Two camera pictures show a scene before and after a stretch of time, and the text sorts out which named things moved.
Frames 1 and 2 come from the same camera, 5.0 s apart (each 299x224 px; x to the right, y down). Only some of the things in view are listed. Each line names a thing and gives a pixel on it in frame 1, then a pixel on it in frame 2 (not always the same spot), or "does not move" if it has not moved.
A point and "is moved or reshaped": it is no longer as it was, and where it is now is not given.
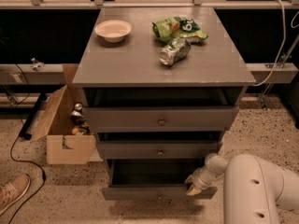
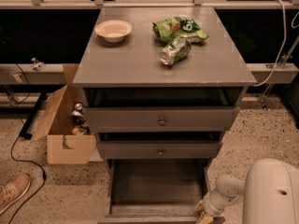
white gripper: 200,180 → 209,207
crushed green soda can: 177,49 does not move
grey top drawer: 163,119 does not move
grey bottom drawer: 152,179 is moved or reshaped
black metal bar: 42,98 does not move
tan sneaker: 13,190 does not move
